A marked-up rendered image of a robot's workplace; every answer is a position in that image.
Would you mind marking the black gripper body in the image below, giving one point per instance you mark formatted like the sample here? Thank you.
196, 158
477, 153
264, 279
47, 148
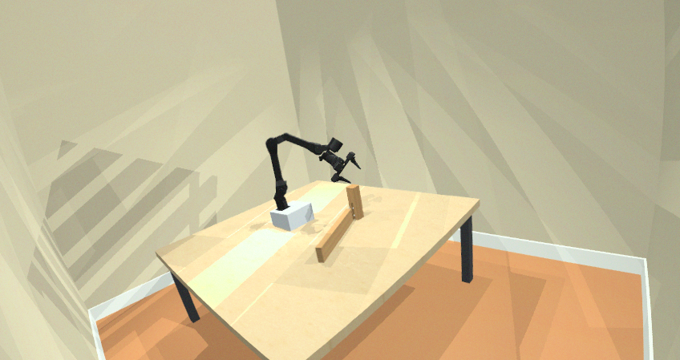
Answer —
336, 175

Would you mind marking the light wooden square post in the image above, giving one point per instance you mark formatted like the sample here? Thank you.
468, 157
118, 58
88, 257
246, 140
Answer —
355, 201

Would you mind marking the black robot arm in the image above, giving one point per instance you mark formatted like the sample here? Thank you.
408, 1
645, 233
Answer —
317, 149

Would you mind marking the light brown wooden rail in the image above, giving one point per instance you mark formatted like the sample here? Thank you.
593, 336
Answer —
334, 235

